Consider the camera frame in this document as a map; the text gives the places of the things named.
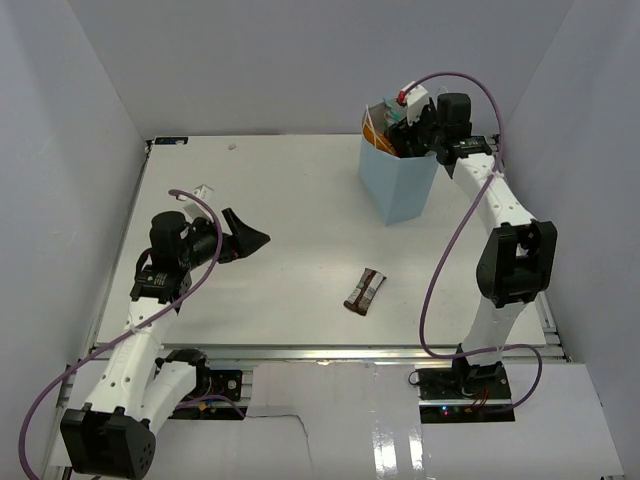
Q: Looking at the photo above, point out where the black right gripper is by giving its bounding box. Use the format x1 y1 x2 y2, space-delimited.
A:
389 99 446 164

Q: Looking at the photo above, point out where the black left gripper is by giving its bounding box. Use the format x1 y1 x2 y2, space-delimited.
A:
179 208 270 270

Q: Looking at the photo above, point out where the orange Kettle chips bag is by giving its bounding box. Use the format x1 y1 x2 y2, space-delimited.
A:
362 120 396 156

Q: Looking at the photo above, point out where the light blue paper bag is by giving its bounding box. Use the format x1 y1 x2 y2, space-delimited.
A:
358 103 439 226

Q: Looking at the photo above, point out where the brown chocolate bar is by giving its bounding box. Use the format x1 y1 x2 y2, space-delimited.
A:
343 268 387 316

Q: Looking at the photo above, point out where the green Fox's candy bag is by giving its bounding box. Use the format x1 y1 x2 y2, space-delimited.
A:
382 98 406 129

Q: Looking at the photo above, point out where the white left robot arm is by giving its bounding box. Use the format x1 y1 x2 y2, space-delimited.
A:
60 208 270 479

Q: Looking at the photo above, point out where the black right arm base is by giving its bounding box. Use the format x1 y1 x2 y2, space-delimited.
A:
407 368 515 425

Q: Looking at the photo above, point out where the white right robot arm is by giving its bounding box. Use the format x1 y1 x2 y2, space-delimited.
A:
389 93 558 399

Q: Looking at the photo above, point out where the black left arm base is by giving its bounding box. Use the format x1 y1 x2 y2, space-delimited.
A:
171 369 247 420

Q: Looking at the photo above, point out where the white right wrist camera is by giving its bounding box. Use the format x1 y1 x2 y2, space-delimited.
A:
396 84 430 126

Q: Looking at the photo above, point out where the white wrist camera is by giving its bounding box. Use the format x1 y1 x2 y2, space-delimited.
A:
396 84 430 126
178 184 214 221

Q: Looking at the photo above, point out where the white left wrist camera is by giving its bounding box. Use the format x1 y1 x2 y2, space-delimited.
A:
178 184 214 221

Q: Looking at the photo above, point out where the aluminium table edge rail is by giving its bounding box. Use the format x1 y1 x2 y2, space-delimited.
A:
89 344 566 364

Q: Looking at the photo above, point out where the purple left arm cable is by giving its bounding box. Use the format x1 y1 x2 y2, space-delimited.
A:
18 188 246 479

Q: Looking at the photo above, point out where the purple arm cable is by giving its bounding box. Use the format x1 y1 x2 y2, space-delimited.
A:
18 188 246 479
418 71 545 414

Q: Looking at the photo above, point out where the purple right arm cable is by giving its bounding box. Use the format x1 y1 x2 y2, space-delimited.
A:
418 71 545 414

